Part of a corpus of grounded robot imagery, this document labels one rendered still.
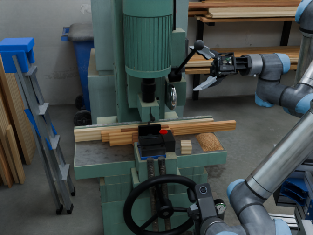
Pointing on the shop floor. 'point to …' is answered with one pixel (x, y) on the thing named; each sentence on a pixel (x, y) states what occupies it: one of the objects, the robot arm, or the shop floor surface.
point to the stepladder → (37, 115)
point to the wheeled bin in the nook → (84, 43)
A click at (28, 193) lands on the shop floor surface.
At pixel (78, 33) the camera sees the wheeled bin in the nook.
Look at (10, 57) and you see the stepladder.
